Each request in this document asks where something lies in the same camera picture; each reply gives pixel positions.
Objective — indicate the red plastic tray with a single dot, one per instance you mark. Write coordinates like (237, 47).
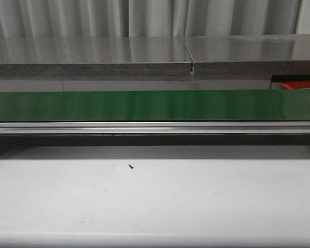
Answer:
(295, 85)

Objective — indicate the grey stone counter slab left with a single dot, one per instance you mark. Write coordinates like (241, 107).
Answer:
(93, 57)

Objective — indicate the grey stone counter slab right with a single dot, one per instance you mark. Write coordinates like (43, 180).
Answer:
(250, 55)

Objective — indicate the grey curtain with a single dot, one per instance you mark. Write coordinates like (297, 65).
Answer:
(146, 18)

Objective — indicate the aluminium conveyor frame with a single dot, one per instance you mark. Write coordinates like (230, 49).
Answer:
(164, 139)

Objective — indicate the grey stone counter slab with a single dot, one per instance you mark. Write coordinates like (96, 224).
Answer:
(93, 57)
(250, 55)

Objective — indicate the green conveyor belt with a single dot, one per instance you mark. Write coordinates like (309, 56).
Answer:
(158, 105)

